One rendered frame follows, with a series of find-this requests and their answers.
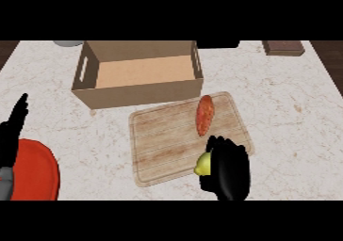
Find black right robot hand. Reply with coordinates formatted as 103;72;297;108
198;135;253;201

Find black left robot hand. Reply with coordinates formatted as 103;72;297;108
0;92;32;170

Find yellow lemon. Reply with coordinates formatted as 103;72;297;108
193;152;213;177

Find wooden cutting board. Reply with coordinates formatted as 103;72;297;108
128;90;257;188

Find open cardboard box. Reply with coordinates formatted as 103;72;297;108
70;40;206;110

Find red plate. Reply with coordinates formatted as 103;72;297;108
0;137;61;201

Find orange-red sweet potato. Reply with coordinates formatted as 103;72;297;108
195;94;216;137

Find grey round object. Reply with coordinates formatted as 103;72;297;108
52;40;85;48

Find brown rectangular block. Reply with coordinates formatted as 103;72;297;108
260;40;306;57

